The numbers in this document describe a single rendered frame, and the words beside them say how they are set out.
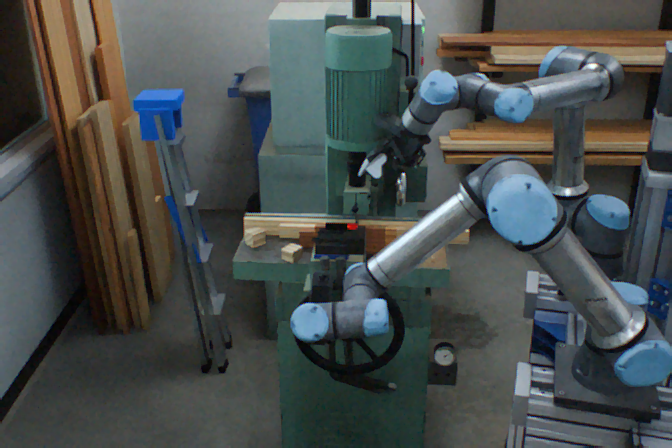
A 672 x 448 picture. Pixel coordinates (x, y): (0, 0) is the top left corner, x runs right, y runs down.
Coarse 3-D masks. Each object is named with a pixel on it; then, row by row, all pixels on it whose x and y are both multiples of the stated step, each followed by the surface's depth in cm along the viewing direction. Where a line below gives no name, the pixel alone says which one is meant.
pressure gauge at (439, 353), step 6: (444, 342) 202; (438, 348) 200; (444, 348) 200; (450, 348) 200; (438, 354) 201; (444, 354) 201; (450, 354) 201; (438, 360) 202; (444, 360) 202; (450, 360) 201; (444, 366) 205
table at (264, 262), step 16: (272, 240) 213; (288, 240) 213; (240, 256) 204; (256, 256) 204; (272, 256) 204; (304, 256) 204; (368, 256) 204; (240, 272) 203; (256, 272) 202; (272, 272) 202; (288, 272) 201; (304, 272) 201; (416, 272) 198; (432, 272) 198; (448, 272) 197; (304, 288) 193
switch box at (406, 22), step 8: (408, 24) 213; (416, 24) 213; (408, 32) 214; (416, 32) 214; (408, 40) 215; (416, 40) 215; (408, 48) 216; (416, 48) 216; (408, 56) 217; (416, 56) 217; (400, 64) 219; (416, 64) 218; (400, 72) 219; (416, 72) 219
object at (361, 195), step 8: (368, 176) 213; (368, 184) 207; (344, 192) 203; (352, 192) 202; (360, 192) 202; (368, 192) 203; (344, 200) 204; (352, 200) 203; (360, 200) 203; (368, 200) 203; (344, 208) 205; (360, 208) 204; (368, 208) 204
